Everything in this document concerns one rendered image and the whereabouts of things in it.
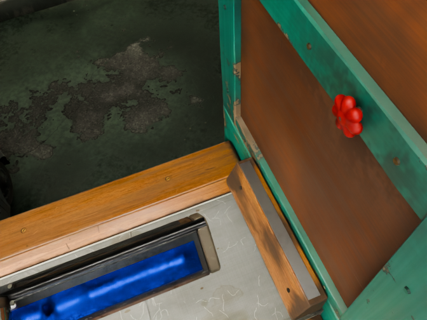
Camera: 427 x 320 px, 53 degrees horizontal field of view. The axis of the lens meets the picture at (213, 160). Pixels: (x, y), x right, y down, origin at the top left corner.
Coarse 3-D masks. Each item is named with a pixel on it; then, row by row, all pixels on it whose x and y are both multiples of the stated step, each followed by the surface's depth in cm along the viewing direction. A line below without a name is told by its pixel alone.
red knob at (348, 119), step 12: (336, 96) 41; (348, 96) 39; (336, 108) 41; (348, 108) 39; (360, 108) 40; (336, 120) 42; (348, 120) 40; (360, 120) 39; (348, 132) 41; (360, 132) 39
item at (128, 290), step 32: (192, 224) 49; (96, 256) 49; (128, 256) 48; (160, 256) 49; (192, 256) 51; (32, 288) 46; (64, 288) 47; (96, 288) 48; (128, 288) 50; (160, 288) 51
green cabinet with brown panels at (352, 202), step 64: (256, 0) 59; (320, 0) 43; (384, 0) 34; (256, 64) 68; (320, 64) 45; (384, 64) 37; (256, 128) 80; (320, 128) 54; (384, 128) 38; (320, 192) 61; (384, 192) 44; (320, 256) 70; (384, 256) 49
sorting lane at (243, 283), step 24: (168, 216) 91; (216, 216) 91; (240, 216) 90; (120, 240) 89; (216, 240) 88; (240, 240) 87; (48, 264) 87; (240, 264) 85; (264, 264) 84; (192, 288) 83; (216, 288) 82; (240, 288) 82; (264, 288) 82; (120, 312) 81; (144, 312) 81; (168, 312) 80; (192, 312) 80; (216, 312) 80; (240, 312) 80; (264, 312) 79
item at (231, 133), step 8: (224, 112) 95; (224, 120) 98; (224, 128) 101; (232, 128) 93; (232, 136) 97; (240, 136) 90; (240, 144) 91; (240, 152) 94; (248, 152) 87; (240, 160) 96; (328, 304) 71; (320, 312) 79; (328, 312) 72
